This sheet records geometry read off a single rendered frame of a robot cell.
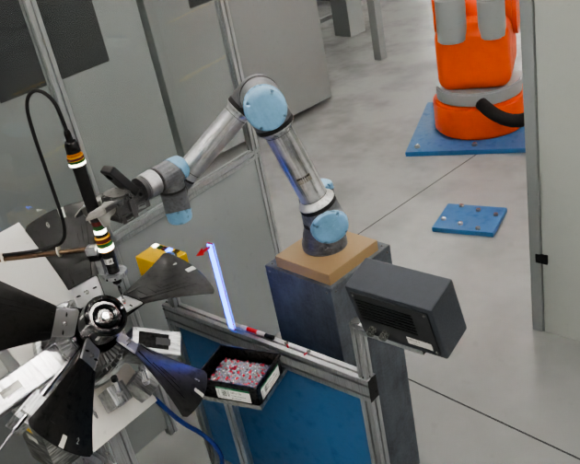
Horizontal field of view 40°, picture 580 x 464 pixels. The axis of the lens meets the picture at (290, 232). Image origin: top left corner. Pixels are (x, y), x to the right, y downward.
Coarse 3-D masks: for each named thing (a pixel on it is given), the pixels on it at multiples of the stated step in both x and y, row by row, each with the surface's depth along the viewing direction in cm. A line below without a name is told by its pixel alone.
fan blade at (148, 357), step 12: (144, 348) 222; (144, 360) 214; (156, 360) 219; (168, 360) 225; (156, 372) 214; (168, 372) 218; (180, 372) 223; (192, 372) 228; (204, 372) 231; (168, 384) 214; (180, 384) 218; (192, 384) 222; (204, 384) 226; (180, 396) 214; (192, 396) 218; (180, 408) 212; (192, 408) 215
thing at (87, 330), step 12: (96, 300) 212; (108, 300) 215; (84, 312) 210; (96, 312) 211; (108, 312) 214; (120, 312) 215; (84, 324) 210; (96, 324) 211; (108, 324) 212; (120, 324) 213; (84, 336) 213; (96, 336) 210; (108, 336) 210; (108, 348) 220
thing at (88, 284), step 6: (96, 276) 219; (84, 282) 220; (90, 282) 219; (96, 282) 219; (72, 288) 221; (78, 288) 220; (84, 288) 220; (90, 288) 219; (96, 288) 219; (78, 294) 220; (84, 294) 220; (90, 294) 219; (96, 294) 218; (102, 294) 218; (78, 300) 220; (84, 300) 219; (78, 306) 220; (84, 306) 219
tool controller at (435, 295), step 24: (384, 264) 204; (360, 288) 200; (384, 288) 197; (408, 288) 195; (432, 288) 192; (360, 312) 207; (384, 312) 200; (408, 312) 193; (432, 312) 188; (456, 312) 197; (384, 336) 205; (408, 336) 201; (432, 336) 194; (456, 336) 199
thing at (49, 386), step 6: (72, 354) 217; (66, 366) 215; (60, 372) 213; (54, 378) 212; (48, 384) 210; (42, 390) 209; (48, 390) 210; (24, 414) 205; (18, 420) 204; (24, 420) 204; (18, 426) 203; (12, 432) 202; (6, 438) 201
